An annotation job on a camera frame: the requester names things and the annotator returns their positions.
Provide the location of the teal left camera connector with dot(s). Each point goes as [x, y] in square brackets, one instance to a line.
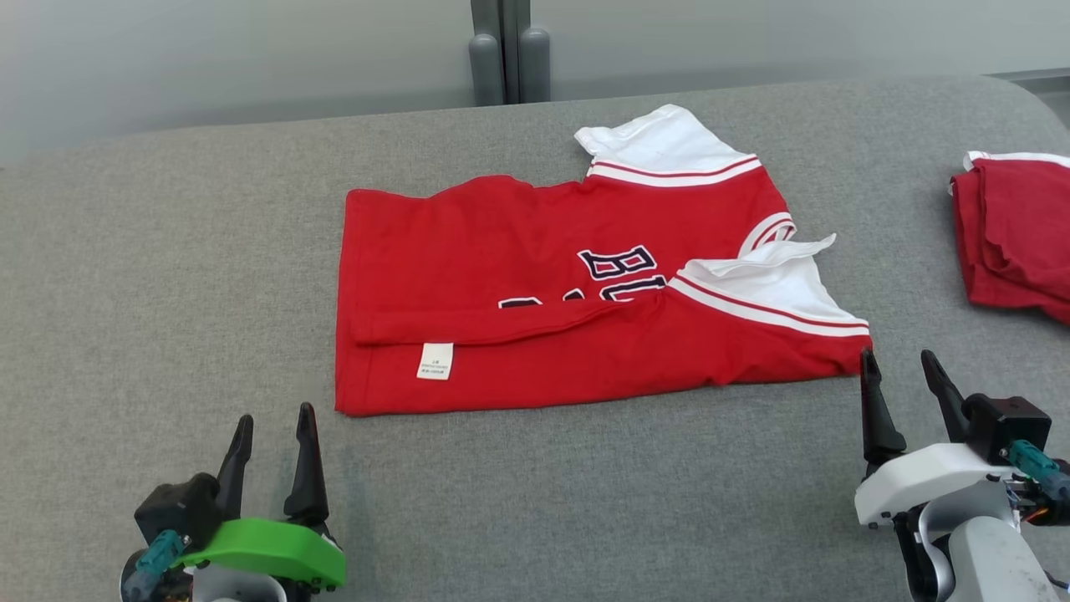
[155, 562]

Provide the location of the teal camera connector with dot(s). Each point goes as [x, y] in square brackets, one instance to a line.
[155, 562]
[1036, 468]

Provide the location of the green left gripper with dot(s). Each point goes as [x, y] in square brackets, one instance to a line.
[267, 548]

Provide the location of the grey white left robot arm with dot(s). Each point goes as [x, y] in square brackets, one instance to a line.
[234, 585]

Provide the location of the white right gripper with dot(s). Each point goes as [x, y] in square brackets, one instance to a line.
[928, 481]

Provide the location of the teal right camera connector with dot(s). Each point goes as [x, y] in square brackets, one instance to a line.
[1036, 468]

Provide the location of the black right gripper motor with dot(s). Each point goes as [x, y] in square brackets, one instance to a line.
[1049, 506]

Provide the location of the red white basketball jersey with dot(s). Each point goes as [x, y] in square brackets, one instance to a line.
[543, 334]

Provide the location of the red shorts with white stripe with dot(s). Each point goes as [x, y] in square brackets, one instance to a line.
[1020, 234]

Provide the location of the grey door frame post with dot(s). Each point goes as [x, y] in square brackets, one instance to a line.
[510, 50]

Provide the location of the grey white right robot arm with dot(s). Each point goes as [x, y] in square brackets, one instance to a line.
[986, 560]

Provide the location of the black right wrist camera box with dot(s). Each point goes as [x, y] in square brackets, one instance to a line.
[1007, 422]

